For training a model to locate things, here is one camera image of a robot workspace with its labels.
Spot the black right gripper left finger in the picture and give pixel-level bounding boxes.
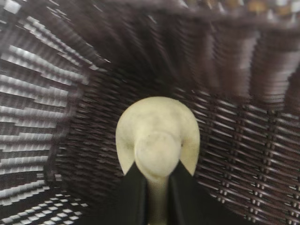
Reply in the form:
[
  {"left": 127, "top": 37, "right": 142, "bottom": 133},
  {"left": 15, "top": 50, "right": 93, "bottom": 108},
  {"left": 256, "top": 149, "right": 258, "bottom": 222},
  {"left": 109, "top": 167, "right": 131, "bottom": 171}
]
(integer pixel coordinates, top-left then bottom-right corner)
[{"left": 93, "top": 163, "right": 150, "bottom": 225}]

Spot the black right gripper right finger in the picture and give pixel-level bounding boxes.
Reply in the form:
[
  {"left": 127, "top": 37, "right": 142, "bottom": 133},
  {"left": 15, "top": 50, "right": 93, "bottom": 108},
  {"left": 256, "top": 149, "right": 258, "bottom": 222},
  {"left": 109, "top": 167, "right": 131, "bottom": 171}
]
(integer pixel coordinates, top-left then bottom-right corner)
[{"left": 167, "top": 161, "right": 235, "bottom": 225}]

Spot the dark brown wicker basket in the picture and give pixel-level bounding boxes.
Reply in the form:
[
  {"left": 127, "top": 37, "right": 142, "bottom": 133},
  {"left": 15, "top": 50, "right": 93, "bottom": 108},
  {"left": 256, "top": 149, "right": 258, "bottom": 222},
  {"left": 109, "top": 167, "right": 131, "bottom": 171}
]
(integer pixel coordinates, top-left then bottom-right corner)
[{"left": 0, "top": 0, "right": 300, "bottom": 225}]

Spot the pale yellow egg yolk pastry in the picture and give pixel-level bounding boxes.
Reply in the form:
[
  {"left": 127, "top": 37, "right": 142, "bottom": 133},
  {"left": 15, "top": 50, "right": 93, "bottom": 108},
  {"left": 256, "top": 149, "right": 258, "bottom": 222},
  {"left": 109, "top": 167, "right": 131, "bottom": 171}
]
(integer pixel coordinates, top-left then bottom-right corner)
[{"left": 115, "top": 96, "right": 201, "bottom": 225}]

